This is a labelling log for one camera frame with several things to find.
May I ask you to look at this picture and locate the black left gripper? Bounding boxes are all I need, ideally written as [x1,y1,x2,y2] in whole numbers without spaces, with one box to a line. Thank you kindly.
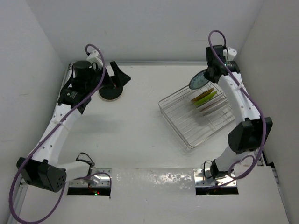
[85,62,129,94]

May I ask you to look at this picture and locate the grey-blue plate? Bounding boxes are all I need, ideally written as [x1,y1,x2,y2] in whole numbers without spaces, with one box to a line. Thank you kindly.
[188,69,209,90]

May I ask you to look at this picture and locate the black plate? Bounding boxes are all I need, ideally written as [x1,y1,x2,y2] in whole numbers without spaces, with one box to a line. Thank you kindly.
[99,87,123,98]

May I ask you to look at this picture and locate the beige plate with characters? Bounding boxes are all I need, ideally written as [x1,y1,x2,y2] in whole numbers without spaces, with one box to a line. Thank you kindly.
[99,94,122,102]

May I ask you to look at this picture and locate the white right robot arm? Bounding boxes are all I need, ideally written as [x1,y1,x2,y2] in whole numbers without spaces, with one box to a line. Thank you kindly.
[204,45,273,179]

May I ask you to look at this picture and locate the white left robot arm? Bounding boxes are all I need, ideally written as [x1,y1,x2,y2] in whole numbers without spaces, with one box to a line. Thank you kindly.
[17,60,131,192]

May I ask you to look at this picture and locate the mustard yellow plate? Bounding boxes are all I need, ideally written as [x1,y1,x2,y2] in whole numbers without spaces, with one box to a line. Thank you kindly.
[191,88,214,103]

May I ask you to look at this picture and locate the lime green plate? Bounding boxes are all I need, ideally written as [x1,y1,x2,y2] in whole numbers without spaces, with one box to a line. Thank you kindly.
[194,91,217,107]

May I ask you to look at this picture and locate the white plate with red rim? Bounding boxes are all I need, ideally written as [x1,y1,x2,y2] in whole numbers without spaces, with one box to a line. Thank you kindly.
[200,98,227,115]

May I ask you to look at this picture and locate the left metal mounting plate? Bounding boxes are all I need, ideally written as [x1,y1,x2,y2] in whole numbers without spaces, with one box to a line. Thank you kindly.
[69,168,112,188]

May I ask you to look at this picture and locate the metal mounting plate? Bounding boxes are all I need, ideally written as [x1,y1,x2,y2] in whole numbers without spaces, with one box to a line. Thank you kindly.
[193,168,237,188]
[69,168,112,188]

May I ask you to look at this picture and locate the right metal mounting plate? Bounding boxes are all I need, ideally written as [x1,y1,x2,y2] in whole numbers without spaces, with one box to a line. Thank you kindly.
[193,168,237,188]

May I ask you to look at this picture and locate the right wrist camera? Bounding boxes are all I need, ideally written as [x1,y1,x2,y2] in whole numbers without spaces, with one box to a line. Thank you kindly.
[223,47,237,61]

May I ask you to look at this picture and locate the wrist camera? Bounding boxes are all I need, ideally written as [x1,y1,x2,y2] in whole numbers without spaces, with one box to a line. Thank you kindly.
[86,50,103,68]
[223,47,237,61]

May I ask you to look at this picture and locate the back aluminium frame rail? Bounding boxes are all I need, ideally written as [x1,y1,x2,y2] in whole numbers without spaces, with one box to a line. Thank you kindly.
[70,61,208,65]

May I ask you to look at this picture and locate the aluminium frame rail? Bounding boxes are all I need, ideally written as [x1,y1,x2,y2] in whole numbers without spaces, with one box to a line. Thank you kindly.
[70,61,208,65]
[13,63,72,215]
[256,151,280,185]

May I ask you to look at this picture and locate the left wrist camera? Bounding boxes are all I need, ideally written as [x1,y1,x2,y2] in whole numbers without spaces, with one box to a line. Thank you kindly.
[86,50,103,68]

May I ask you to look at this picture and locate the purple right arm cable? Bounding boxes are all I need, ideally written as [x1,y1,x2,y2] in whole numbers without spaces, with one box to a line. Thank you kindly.
[208,29,267,187]

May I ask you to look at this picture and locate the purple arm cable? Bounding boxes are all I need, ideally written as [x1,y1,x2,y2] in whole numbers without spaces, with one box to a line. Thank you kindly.
[8,43,112,223]
[208,29,267,187]

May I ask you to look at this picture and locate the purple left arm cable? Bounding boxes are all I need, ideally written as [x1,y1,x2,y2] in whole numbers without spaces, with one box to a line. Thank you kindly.
[8,43,112,223]

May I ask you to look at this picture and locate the wire dish rack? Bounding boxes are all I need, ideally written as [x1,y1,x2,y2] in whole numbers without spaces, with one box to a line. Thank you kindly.
[158,83,235,149]

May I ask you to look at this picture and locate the right aluminium frame rail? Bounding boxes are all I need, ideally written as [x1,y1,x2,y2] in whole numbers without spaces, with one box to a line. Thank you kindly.
[256,151,280,185]

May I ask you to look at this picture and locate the left aluminium frame rail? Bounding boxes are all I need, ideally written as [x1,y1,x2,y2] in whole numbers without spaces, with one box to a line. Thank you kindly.
[13,63,72,215]

